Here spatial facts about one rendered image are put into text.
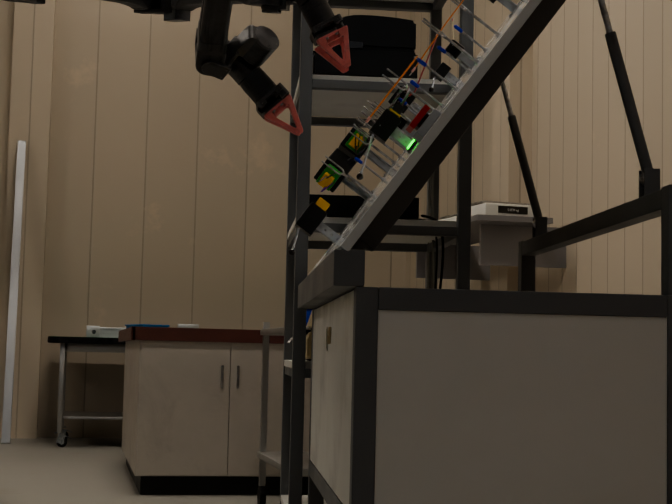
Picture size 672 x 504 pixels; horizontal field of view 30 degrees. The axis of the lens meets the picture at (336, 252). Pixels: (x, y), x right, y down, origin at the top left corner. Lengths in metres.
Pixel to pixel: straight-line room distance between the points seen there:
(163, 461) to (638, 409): 3.95
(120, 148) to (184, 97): 0.65
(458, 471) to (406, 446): 0.10
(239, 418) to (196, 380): 0.27
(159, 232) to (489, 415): 7.78
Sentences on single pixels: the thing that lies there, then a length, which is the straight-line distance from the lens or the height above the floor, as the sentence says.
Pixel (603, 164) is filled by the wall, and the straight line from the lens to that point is 6.57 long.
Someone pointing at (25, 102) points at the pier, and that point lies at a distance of 9.86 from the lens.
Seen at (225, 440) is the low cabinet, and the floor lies 0.26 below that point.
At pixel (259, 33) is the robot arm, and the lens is 2.49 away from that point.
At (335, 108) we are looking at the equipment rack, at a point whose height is 1.44.
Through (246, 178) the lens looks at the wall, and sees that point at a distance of 10.00.
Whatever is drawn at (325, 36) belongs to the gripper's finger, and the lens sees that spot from 2.52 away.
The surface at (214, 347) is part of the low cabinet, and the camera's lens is 5.99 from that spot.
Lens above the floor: 0.68
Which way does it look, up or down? 5 degrees up
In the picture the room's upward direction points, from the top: 1 degrees clockwise
